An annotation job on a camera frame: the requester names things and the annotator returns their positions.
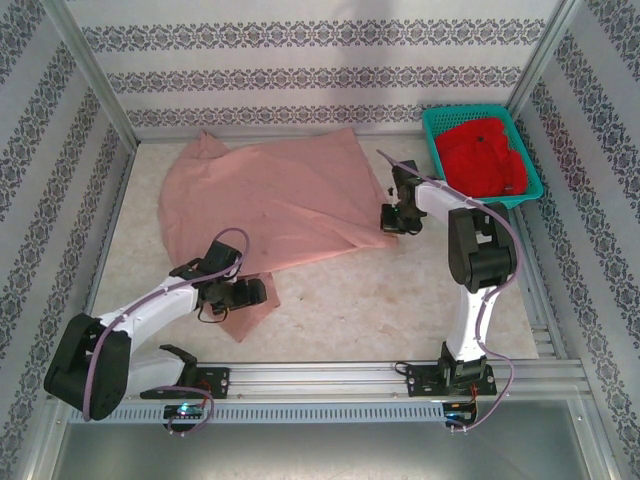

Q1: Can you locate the red cloth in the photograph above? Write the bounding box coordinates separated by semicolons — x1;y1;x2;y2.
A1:
433;117;531;199

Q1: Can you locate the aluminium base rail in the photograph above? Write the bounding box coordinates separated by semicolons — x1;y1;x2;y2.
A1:
49;362;584;401

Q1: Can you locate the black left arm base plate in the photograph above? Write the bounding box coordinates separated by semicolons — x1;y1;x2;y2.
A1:
140;366;232;400

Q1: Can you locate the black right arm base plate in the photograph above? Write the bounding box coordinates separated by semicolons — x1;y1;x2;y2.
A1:
405;363;496;399

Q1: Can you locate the aluminium frame post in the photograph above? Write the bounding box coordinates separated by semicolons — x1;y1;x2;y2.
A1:
42;0;140;146
505;0;586;119

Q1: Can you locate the teal plastic basket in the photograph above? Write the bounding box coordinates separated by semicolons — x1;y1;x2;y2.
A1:
422;103;545;214

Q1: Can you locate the aluminium back frame rail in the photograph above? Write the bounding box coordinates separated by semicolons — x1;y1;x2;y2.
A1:
133;130;426;145

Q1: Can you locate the pink t-shirt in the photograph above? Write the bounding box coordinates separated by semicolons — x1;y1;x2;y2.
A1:
158;127;401;345

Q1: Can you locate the grey slotted cable duct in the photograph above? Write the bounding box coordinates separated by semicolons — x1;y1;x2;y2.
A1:
67;402;449;425

